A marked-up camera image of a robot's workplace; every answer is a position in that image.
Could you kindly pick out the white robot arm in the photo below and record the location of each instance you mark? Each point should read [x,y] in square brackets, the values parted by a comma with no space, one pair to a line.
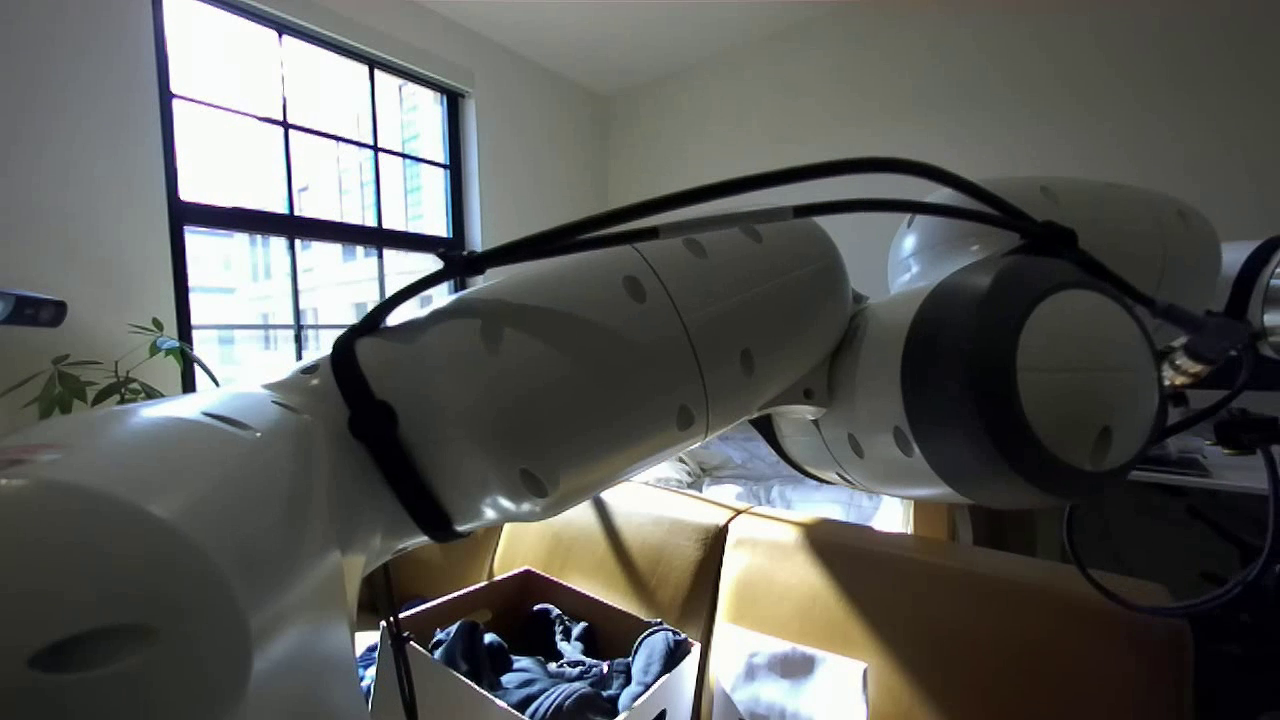
[601,363]

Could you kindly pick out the dark stereo camera bar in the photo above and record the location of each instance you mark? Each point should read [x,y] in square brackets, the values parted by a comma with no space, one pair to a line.
[29,308]

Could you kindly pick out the white desk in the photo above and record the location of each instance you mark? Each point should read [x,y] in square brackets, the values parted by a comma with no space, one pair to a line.
[1205,478]

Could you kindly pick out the dark blue clothing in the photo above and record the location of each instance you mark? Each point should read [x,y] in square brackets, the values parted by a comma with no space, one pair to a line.
[545,665]

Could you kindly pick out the black framed grid window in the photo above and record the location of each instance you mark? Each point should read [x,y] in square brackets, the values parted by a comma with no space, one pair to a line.
[322,224]

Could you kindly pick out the green leafy houseplant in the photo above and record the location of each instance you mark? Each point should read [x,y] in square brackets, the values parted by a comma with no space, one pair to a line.
[81,384]

